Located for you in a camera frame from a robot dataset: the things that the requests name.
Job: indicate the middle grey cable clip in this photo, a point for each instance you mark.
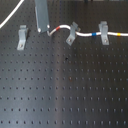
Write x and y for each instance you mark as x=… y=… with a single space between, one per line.
x=73 y=28

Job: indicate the grey cable clip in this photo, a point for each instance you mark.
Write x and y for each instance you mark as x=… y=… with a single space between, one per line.
x=73 y=28
x=103 y=27
x=23 y=31

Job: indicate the left grey cable clip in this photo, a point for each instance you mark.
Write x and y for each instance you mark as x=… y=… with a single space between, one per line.
x=23 y=31

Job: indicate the right grey cable clip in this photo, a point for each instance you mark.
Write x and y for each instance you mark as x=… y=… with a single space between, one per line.
x=103 y=27

